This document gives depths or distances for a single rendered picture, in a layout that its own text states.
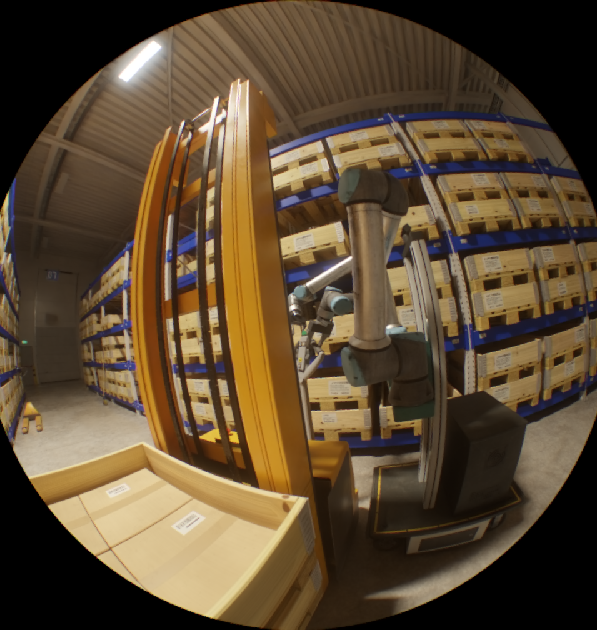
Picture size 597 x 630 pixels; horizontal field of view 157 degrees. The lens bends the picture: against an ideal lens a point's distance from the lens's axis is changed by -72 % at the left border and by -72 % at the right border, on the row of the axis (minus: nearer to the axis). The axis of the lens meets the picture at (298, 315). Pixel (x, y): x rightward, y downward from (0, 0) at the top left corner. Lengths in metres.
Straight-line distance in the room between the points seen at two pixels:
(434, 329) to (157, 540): 1.21
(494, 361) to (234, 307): 2.16
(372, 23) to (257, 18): 2.56
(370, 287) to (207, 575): 0.89
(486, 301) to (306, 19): 6.56
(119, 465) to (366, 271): 1.22
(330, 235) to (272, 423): 1.87
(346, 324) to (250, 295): 1.54
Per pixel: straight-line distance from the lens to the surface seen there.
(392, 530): 1.36
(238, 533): 0.70
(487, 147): 3.19
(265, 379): 0.52
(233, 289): 0.57
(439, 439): 1.15
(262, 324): 0.51
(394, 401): 0.87
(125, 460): 1.12
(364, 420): 2.16
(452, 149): 2.92
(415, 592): 1.52
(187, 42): 6.79
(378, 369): 0.74
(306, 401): 1.34
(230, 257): 0.60
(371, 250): 0.66
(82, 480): 1.09
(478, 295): 2.17
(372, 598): 1.50
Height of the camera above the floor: 1.42
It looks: 5 degrees up
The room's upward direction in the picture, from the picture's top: 8 degrees counter-clockwise
